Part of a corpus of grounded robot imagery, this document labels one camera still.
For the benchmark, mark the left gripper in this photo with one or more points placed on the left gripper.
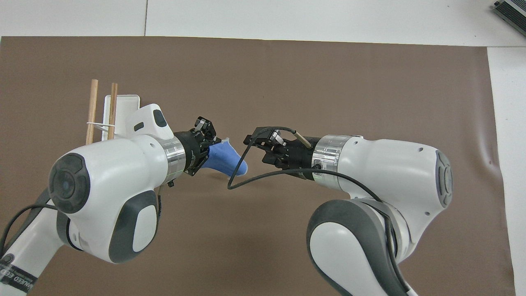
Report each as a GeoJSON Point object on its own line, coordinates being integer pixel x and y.
{"type": "Point", "coordinates": [190, 151]}

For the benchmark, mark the white plastic tray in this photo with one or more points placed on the white plastic tray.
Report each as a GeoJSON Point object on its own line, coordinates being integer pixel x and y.
{"type": "Point", "coordinates": [126, 107]}

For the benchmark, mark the wooden stick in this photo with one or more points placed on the wooden stick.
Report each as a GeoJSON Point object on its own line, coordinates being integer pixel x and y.
{"type": "Point", "coordinates": [112, 111]}
{"type": "Point", "coordinates": [91, 111]}

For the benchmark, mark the white zip tie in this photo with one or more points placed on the white zip tie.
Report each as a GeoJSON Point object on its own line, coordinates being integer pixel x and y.
{"type": "Point", "coordinates": [100, 124]}

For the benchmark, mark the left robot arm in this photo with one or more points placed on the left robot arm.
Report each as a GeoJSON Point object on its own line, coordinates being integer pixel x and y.
{"type": "Point", "coordinates": [119, 172]}

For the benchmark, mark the grey metal box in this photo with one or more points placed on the grey metal box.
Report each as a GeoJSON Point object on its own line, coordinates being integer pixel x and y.
{"type": "Point", "coordinates": [513, 11]}

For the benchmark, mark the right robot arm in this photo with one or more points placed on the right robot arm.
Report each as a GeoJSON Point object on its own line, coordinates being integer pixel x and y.
{"type": "Point", "coordinates": [382, 181]}

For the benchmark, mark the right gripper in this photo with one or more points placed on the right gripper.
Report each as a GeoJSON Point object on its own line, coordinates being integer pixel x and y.
{"type": "Point", "coordinates": [300, 161]}

